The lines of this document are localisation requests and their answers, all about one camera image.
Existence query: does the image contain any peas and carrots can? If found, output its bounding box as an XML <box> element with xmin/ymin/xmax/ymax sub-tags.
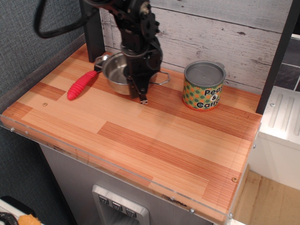
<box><xmin>182</xmin><ymin>61</ymin><xmax>226</xmax><ymax>111</ymax></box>

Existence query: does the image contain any dark frame post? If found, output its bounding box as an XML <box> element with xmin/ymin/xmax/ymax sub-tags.
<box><xmin>256</xmin><ymin>0</ymin><xmax>300</xmax><ymax>115</ymax></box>
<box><xmin>83</xmin><ymin>8</ymin><xmax>105</xmax><ymax>62</ymax></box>

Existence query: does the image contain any black white object bottom left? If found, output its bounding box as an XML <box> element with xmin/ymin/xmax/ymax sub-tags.
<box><xmin>0</xmin><ymin>196</ymin><xmax>36</xmax><ymax>225</ymax></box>

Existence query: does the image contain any silver dispenser panel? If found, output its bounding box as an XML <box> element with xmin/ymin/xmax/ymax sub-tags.
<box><xmin>92</xmin><ymin>185</ymin><xmax>150</xmax><ymax>225</ymax></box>

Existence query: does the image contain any orange object bottom left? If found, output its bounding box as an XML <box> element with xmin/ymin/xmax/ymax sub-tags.
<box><xmin>18</xmin><ymin>214</ymin><xmax>42</xmax><ymax>225</ymax></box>

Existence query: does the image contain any black cable hose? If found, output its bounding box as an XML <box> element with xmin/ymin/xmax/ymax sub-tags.
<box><xmin>34</xmin><ymin>0</ymin><xmax>99</xmax><ymax>39</ymax></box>

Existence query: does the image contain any dark right frame post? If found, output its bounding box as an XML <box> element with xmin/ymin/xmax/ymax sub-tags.
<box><xmin>256</xmin><ymin>0</ymin><xmax>300</xmax><ymax>115</ymax></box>

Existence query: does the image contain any dark left frame post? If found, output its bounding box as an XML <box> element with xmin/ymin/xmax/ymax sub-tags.
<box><xmin>83</xmin><ymin>8</ymin><xmax>105</xmax><ymax>62</ymax></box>

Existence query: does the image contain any clear acrylic edge guard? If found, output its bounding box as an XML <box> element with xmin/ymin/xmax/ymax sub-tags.
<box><xmin>1</xmin><ymin>111</ymin><xmax>235</xmax><ymax>224</ymax></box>

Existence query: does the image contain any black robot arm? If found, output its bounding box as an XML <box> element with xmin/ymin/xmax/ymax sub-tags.
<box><xmin>87</xmin><ymin>0</ymin><xmax>163</xmax><ymax>104</ymax></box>

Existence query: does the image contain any small steel pot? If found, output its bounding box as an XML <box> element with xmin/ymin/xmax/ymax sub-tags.
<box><xmin>95</xmin><ymin>52</ymin><xmax>170</xmax><ymax>96</ymax></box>

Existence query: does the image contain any white toy sink unit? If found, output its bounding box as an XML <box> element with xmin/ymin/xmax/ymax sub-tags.
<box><xmin>248</xmin><ymin>86</ymin><xmax>300</xmax><ymax>189</ymax></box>

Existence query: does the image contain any grey toy fridge cabinet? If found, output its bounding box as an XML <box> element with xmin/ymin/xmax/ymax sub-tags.
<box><xmin>40</xmin><ymin>145</ymin><xmax>211</xmax><ymax>225</ymax></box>

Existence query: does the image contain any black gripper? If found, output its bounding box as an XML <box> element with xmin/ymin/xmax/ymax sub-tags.
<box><xmin>121</xmin><ymin>42</ymin><xmax>163</xmax><ymax>105</ymax></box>

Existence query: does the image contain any red handled metal spoon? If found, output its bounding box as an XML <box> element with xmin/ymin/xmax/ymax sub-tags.
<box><xmin>67</xmin><ymin>54</ymin><xmax>111</xmax><ymax>101</ymax></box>

